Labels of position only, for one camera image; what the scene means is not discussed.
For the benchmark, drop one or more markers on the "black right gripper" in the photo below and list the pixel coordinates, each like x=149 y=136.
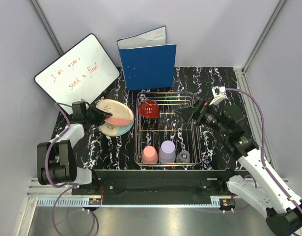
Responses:
x=203 y=107

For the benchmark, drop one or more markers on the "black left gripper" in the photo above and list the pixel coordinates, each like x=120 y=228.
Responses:
x=101 y=115

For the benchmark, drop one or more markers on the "cream and blue plate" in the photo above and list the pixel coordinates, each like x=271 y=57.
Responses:
x=116 y=126

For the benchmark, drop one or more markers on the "cream and pink plate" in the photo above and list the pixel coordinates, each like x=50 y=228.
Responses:
x=122 y=115

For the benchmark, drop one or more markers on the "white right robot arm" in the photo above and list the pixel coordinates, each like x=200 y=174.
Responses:
x=276 y=202

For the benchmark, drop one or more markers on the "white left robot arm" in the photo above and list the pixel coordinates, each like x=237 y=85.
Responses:
x=56 y=164

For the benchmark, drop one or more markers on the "red bowl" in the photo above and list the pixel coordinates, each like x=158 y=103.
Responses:
x=149 y=109

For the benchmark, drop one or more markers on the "whiteboard with red writing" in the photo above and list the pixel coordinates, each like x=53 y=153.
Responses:
x=83 y=72

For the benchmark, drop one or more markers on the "clear glass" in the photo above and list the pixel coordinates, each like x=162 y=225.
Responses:
x=183 y=157

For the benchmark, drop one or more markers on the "lilac cup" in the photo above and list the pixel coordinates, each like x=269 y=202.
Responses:
x=167 y=152

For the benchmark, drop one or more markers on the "pink cup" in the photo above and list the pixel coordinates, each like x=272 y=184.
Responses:
x=149 y=155

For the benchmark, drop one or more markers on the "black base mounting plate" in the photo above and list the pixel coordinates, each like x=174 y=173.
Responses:
x=157 y=187

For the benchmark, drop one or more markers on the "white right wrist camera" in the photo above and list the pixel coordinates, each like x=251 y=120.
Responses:
x=219 y=94

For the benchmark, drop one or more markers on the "wire dish rack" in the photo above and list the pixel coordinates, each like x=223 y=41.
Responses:
x=167 y=127

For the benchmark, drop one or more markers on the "blue ring binder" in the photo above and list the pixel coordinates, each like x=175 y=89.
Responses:
x=148 y=62

